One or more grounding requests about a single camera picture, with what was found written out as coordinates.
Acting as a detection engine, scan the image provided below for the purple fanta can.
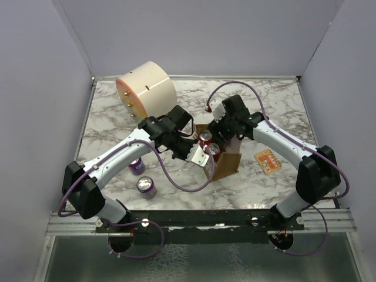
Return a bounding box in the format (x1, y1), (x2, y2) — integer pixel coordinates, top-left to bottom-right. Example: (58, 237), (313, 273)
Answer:
(136, 176), (157, 200)
(128, 157), (146, 176)

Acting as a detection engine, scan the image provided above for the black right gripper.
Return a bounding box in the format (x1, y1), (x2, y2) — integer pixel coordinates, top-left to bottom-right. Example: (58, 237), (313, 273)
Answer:
(207, 109), (238, 145)

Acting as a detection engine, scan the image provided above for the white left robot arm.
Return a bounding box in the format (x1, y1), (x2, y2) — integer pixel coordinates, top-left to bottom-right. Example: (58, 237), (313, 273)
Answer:
(62, 105), (196, 232)

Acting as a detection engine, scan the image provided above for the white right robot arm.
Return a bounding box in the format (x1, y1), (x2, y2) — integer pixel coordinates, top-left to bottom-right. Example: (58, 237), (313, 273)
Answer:
(207, 95), (341, 230)

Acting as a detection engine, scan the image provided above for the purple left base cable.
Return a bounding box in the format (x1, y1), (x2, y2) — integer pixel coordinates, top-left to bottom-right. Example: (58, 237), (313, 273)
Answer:
(108, 219), (165, 260)

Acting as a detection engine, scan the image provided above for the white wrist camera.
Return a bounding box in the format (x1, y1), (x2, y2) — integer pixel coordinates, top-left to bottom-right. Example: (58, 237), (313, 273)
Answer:
(186, 144), (210, 167)
(207, 99), (226, 123)

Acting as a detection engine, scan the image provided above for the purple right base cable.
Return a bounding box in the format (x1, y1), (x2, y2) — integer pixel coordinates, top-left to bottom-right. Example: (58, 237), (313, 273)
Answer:
(273, 204), (329, 256)

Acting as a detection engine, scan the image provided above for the cream cylindrical drum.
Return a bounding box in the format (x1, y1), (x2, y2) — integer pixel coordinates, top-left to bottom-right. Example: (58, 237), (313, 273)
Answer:
(116, 61), (177, 120)

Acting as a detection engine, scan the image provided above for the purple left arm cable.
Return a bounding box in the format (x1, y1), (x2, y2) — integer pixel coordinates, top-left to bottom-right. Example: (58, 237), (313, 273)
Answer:
(57, 139), (217, 218)

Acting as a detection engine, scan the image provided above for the red cola can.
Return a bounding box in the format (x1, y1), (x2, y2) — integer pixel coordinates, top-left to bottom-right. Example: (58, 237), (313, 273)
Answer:
(207, 143), (221, 162)
(197, 129), (213, 146)

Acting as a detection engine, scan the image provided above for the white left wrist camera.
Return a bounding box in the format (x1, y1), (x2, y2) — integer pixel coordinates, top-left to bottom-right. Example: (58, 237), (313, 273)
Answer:
(186, 144), (210, 167)

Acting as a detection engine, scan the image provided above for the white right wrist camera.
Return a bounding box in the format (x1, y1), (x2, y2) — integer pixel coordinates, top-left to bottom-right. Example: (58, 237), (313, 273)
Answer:
(207, 99), (226, 123)

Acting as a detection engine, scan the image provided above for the red cola can front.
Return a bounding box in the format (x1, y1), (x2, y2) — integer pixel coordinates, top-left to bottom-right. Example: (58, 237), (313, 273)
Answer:
(207, 143), (221, 162)

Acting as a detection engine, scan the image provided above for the orange snack packet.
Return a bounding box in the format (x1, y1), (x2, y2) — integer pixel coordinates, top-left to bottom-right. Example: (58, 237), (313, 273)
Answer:
(254, 149), (281, 174)

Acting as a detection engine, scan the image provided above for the black base frame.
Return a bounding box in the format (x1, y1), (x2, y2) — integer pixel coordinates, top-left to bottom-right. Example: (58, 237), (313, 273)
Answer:
(96, 209), (304, 245)

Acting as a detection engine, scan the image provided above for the purple fanta can left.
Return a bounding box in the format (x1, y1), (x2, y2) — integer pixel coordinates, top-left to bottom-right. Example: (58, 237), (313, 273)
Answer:
(128, 157), (146, 176)

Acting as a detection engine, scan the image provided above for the purple fanta can front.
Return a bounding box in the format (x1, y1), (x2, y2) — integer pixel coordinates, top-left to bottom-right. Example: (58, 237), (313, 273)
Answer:
(136, 176), (157, 200)

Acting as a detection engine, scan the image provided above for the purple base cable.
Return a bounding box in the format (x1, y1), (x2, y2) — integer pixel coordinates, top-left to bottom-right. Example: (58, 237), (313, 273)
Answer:
(273, 204), (329, 256)
(108, 219), (165, 260)

